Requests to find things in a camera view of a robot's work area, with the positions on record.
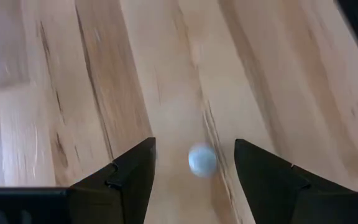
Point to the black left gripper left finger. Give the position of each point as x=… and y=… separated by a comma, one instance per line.
x=120, y=193

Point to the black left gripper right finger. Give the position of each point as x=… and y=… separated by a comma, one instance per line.
x=275, y=193

